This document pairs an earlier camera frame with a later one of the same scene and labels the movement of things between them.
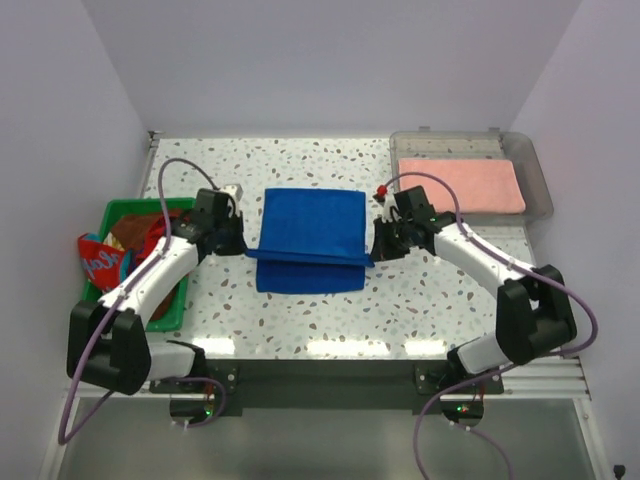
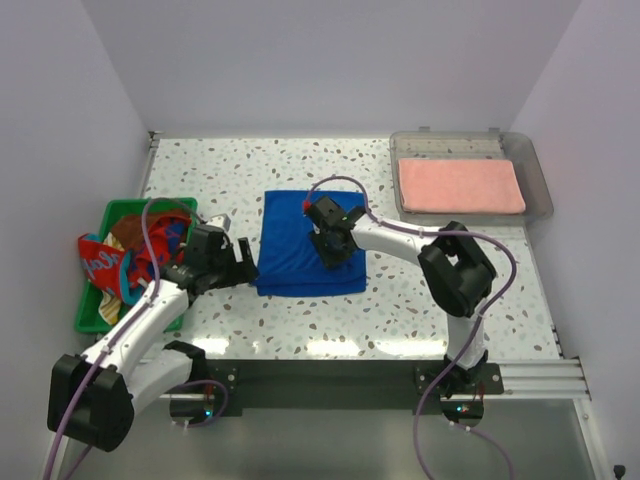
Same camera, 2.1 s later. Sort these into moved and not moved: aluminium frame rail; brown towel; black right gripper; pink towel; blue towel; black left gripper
Moved: black right gripper; black left gripper
Not moved: aluminium frame rail; pink towel; blue towel; brown towel
